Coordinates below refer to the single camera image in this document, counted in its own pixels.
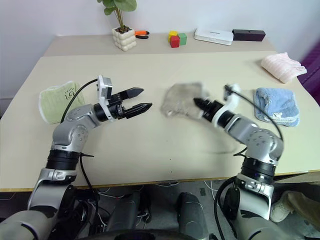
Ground flat white box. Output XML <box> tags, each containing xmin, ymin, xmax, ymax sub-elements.
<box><xmin>193</xmin><ymin>27</ymin><xmax>235</xmax><ymax>46</ymax></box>

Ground white sneaker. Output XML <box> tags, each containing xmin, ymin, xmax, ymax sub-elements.
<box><xmin>269</xmin><ymin>199</ymin><xmax>295</xmax><ymax>223</ymax></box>

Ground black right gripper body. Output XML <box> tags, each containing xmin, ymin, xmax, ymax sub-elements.
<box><xmin>199</xmin><ymin>98</ymin><xmax>225</xmax><ymax>122</ymax></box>

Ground pink cloth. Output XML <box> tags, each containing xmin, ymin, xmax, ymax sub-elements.
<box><xmin>260</xmin><ymin>51</ymin><xmax>308</xmax><ymax>84</ymax></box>

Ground long black box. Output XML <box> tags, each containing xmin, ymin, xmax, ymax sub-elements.
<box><xmin>231</xmin><ymin>28</ymin><xmax>266</xmax><ymax>42</ymax></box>

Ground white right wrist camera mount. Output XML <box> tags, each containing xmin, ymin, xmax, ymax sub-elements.
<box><xmin>211</xmin><ymin>83</ymin><xmax>242</xmax><ymax>126</ymax></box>

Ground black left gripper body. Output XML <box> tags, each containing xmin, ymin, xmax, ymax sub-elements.
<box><xmin>109</xmin><ymin>90</ymin><xmax>131</xmax><ymax>121</ymax></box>

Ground dark rounded shape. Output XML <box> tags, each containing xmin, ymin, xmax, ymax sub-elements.
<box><xmin>107</xmin><ymin>192</ymin><xmax>152</xmax><ymax>232</ymax></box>
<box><xmin>176</xmin><ymin>191</ymin><xmax>210</xmax><ymax>240</ymax></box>

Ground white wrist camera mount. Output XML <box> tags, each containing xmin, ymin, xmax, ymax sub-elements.
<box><xmin>96</xmin><ymin>74</ymin><xmax>116</xmax><ymax>123</ymax></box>
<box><xmin>211</xmin><ymin>83</ymin><xmax>242</xmax><ymax>126</ymax></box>

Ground purple fabric object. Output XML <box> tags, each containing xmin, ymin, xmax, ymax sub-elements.
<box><xmin>298</xmin><ymin>41</ymin><xmax>320</xmax><ymax>87</ymax></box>

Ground beige trouser leg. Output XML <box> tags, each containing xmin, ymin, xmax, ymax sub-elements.
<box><xmin>278</xmin><ymin>189</ymin><xmax>320</xmax><ymax>221</ymax></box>

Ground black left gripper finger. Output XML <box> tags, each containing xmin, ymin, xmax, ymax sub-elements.
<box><xmin>120</xmin><ymin>87</ymin><xmax>145</xmax><ymax>102</ymax></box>
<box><xmin>124</xmin><ymin>102</ymin><xmax>154</xmax><ymax>120</ymax></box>

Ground beige towel with white trim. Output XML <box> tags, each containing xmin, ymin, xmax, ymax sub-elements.
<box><xmin>159</xmin><ymin>81</ymin><xmax>211</xmax><ymax>118</ymax></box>

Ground orange and black pliers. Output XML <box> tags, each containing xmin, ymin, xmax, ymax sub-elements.
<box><xmin>134</xmin><ymin>29</ymin><xmax>150</xmax><ymax>40</ymax></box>

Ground blue cloth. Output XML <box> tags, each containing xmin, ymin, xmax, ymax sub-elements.
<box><xmin>253</xmin><ymin>87</ymin><xmax>300</xmax><ymax>128</ymax></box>

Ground folded green towel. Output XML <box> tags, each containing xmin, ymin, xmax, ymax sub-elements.
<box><xmin>38</xmin><ymin>80</ymin><xmax>87</xmax><ymax>125</ymax></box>

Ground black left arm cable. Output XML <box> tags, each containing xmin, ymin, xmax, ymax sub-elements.
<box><xmin>59</xmin><ymin>78</ymin><xmax>102</xmax><ymax>240</ymax></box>

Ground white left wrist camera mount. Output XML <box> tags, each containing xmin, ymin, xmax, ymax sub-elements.
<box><xmin>96</xmin><ymin>74</ymin><xmax>116</xmax><ymax>123</ymax></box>

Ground green plant in white pot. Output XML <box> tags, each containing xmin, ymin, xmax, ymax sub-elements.
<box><xmin>96</xmin><ymin>0</ymin><xmax>138</xmax><ymax>52</ymax></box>

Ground red cube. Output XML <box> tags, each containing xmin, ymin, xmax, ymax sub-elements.
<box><xmin>170</xmin><ymin>35</ymin><xmax>181</xmax><ymax>49</ymax></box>

